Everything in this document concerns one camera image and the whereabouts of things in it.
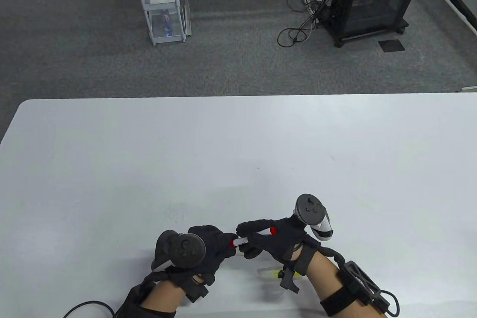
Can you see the dark grey left hand controller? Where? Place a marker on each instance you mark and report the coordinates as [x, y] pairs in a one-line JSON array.
[[182, 251]]

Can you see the black left forearm sleeve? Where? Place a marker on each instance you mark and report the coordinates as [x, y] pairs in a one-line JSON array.
[[138, 303]]

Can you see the yellow glitter glue pen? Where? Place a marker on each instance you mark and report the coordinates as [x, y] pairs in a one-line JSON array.
[[270, 274]]

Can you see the red and white whiteboard marker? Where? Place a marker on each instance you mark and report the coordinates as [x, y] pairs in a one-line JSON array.
[[253, 236]]

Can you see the person's right hand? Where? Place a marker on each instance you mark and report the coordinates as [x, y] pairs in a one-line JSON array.
[[283, 238]]

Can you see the person's left hand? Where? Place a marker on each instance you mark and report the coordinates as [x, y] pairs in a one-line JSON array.
[[212, 247]]

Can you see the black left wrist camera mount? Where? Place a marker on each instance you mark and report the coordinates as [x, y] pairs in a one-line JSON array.
[[195, 290]]

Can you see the black right forearm tracker box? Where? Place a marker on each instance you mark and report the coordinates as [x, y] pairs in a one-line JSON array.
[[359, 284]]

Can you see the person's right forearm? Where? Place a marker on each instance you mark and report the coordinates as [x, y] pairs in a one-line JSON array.
[[324, 280]]

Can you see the black square floor plate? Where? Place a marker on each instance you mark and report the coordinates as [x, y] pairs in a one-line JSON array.
[[391, 46]]

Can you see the grey white right hand controller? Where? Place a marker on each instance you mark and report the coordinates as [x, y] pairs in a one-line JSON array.
[[313, 217]]

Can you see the white floor rail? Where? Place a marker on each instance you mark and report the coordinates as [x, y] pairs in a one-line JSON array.
[[447, 1]]

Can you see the person's left forearm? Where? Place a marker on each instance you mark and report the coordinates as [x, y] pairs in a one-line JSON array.
[[166, 293]]

